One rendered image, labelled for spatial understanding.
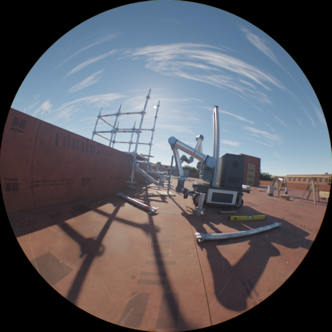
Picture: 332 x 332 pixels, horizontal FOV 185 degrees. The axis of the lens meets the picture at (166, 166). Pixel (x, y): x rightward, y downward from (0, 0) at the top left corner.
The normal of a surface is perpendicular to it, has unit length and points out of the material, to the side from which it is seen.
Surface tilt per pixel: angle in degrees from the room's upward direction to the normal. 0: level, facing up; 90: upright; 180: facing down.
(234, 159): 90
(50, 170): 90
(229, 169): 90
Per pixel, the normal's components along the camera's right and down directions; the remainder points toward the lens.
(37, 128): 0.99, 0.13
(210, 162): -0.15, -0.03
